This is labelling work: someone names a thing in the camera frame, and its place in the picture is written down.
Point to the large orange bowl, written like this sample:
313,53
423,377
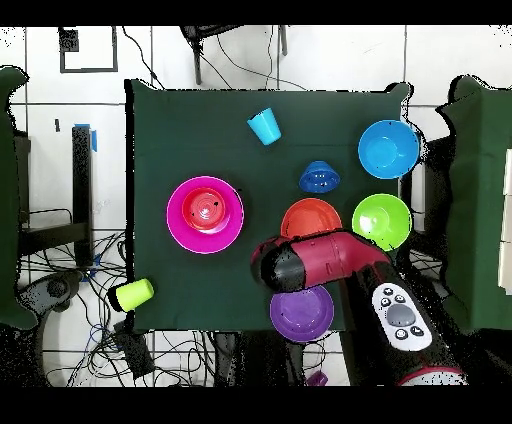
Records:
310,218

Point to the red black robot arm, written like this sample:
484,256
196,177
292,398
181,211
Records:
328,256

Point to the small orange bowl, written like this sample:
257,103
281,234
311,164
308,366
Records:
204,208

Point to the small dark blue bowl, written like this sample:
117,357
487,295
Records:
320,178

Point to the pink bowl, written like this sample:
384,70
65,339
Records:
180,232

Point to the light blue cup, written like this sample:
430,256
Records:
264,128

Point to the dark green table cloth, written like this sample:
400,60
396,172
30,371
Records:
200,140

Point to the purple bowl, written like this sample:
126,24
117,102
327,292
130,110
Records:
302,316

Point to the lime green bowl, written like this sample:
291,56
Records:
380,220

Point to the light blue bowl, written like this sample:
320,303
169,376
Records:
388,150

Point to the lime green cup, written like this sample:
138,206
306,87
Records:
134,295

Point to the black tripod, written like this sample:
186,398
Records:
198,48

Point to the purple cup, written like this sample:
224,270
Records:
317,378

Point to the black power strip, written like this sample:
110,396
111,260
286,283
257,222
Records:
134,352

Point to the black grey floor device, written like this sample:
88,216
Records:
56,288

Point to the green cloth side table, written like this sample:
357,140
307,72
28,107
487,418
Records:
480,200
8,200

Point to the black metal frame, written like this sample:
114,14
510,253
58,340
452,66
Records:
82,200

